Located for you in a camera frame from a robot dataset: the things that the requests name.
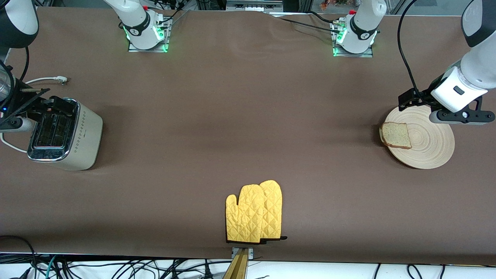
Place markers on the aluminium frame beam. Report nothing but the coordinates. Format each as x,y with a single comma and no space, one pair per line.
254,4

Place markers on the slice of bread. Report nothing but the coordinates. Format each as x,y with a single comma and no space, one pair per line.
397,135

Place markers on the yellow quilted oven mitt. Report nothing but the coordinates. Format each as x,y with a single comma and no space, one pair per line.
273,209
244,217

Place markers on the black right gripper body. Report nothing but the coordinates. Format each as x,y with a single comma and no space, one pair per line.
34,104

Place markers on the round wooden plate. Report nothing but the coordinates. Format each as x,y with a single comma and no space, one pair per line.
430,143

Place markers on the small metal bracket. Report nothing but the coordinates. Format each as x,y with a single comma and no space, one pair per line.
251,254

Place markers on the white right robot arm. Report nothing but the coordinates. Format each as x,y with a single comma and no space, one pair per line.
135,19

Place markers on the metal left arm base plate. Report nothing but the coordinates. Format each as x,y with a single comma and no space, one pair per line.
354,55

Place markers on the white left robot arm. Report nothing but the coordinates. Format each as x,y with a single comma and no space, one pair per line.
471,73

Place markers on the large table cover sheet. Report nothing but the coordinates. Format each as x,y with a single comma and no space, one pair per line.
248,97

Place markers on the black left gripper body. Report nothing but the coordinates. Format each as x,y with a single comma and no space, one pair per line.
424,95

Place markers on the beige and chrome toaster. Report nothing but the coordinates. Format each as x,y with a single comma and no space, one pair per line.
83,135

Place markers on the wooden post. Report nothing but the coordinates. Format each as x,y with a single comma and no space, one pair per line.
238,269

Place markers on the orange background object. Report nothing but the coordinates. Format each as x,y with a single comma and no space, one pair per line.
337,4

